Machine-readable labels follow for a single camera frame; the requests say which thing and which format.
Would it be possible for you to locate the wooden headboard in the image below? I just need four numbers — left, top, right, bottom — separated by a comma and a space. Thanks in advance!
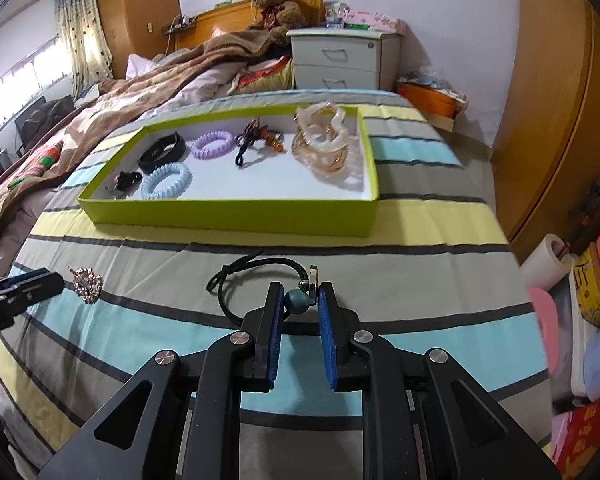
172, 0, 324, 50

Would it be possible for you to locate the pink round stool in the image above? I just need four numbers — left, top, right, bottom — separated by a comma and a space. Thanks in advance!
527, 287, 559, 375

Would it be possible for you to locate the pink tissue box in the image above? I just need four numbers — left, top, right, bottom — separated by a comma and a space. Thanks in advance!
343, 10, 406, 36

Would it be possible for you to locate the brown beaded bracelet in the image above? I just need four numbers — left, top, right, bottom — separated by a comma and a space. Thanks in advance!
232, 117, 287, 168

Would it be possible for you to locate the purple spiral hair tie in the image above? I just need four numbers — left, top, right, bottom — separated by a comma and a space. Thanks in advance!
189, 129, 238, 162

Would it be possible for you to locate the white bedside cabinet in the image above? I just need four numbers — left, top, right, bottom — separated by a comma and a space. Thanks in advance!
287, 27, 402, 91

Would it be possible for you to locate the striped bed sheet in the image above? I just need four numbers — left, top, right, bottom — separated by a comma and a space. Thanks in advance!
0, 90, 552, 474

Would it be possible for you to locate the wooden door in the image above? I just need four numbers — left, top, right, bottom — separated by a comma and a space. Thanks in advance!
492, 0, 600, 260

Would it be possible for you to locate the small black hair clip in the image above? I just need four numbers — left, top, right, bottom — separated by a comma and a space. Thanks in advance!
107, 171, 143, 198

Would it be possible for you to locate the light blue spiral hair tie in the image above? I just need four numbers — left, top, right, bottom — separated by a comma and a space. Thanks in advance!
139, 161, 194, 201

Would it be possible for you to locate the brown teddy bear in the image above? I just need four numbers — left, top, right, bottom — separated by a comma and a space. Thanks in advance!
247, 0, 308, 46

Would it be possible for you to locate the green shallow tray box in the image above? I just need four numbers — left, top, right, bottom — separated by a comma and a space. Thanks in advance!
78, 103, 379, 237

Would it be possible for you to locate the wooden wardrobe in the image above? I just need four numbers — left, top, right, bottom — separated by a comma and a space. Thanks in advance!
97, 0, 181, 79

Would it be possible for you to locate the rose gold rhinestone bracelet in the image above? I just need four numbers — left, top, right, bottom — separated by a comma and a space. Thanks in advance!
69, 265, 105, 305

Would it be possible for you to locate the patterned window curtain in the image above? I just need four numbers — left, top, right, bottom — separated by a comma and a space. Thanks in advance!
54, 0, 114, 99

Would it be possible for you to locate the white paper roll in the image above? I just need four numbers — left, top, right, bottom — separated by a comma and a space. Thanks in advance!
520, 233, 571, 292

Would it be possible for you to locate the orange storage box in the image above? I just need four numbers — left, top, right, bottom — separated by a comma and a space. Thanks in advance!
396, 81, 468, 119

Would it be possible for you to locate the brown fleece blanket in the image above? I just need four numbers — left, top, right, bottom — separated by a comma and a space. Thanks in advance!
0, 29, 288, 243

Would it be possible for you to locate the translucent pink hair claw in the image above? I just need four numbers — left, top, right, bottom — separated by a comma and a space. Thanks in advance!
291, 102, 350, 174

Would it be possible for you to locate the black cord H charm necklace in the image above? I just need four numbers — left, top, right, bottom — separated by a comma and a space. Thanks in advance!
206, 249, 322, 328

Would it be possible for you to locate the yellow tin box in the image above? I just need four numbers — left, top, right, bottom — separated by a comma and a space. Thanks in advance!
573, 243, 600, 328

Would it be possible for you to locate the black wristband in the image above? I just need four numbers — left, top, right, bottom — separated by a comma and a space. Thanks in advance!
137, 132, 186, 174

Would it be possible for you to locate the red green patterned pillow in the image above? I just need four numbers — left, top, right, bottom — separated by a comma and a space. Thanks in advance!
7, 140, 65, 191

